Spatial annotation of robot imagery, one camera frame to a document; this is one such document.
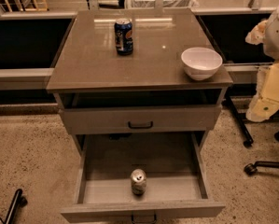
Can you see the open middle drawer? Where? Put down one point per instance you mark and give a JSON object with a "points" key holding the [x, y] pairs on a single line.
{"points": [[176, 185]]}

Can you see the blue Pepsi soda can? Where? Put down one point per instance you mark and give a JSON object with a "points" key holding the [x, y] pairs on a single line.
{"points": [[124, 36]]}

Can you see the white ceramic bowl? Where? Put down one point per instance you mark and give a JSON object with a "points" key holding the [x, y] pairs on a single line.
{"points": [[200, 63]]}

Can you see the closed top drawer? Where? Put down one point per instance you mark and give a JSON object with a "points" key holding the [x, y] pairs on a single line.
{"points": [[154, 119]]}

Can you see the black table leg with caster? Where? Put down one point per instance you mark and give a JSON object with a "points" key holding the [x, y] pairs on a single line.
{"points": [[247, 138]]}

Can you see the grey drawer cabinet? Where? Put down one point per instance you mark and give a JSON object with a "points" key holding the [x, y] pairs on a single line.
{"points": [[91, 74]]}

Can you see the silver 7up soda can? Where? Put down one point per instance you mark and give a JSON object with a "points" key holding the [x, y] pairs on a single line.
{"points": [[138, 181]]}

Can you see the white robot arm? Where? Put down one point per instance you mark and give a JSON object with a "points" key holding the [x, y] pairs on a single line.
{"points": [[265, 102]]}

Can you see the black chair base leg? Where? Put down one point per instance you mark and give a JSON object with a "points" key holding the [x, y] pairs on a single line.
{"points": [[18, 201]]}

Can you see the wire mesh basket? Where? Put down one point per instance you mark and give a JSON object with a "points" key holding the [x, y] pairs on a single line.
{"points": [[135, 4]]}

